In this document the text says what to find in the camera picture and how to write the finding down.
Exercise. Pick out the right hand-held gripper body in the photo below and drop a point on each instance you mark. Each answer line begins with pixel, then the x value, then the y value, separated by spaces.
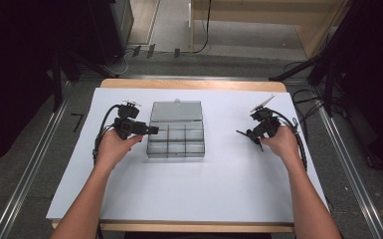
pixel 268 122

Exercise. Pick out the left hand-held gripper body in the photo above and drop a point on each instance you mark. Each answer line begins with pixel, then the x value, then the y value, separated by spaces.
pixel 127 124

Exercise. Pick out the clear plastic compartment box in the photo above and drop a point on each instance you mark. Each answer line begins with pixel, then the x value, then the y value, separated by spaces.
pixel 176 132

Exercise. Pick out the person's right hand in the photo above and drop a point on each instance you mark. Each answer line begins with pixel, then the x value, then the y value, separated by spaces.
pixel 283 142

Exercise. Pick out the person's left hand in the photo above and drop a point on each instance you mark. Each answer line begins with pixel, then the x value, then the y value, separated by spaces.
pixel 114 149

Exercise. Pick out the wooden table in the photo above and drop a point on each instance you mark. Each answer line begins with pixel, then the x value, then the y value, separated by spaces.
pixel 192 83

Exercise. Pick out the white table sheet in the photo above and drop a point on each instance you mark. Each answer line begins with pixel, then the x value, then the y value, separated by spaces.
pixel 192 189

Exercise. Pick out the black tripod stand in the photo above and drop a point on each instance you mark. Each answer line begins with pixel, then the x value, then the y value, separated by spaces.
pixel 318 63

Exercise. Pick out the black metal stand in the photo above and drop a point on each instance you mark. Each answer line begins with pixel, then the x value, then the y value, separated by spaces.
pixel 57 83

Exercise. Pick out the black cabinet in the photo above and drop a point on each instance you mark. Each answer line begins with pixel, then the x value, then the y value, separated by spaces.
pixel 109 30

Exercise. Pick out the light wooden shelf unit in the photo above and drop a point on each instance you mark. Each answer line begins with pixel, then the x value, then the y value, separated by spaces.
pixel 311 31

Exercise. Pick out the black chair armrest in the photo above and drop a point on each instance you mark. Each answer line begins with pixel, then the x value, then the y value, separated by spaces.
pixel 99 232

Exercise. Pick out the metal floor rail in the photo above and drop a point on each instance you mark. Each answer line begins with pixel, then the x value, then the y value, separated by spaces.
pixel 351 172
pixel 30 172

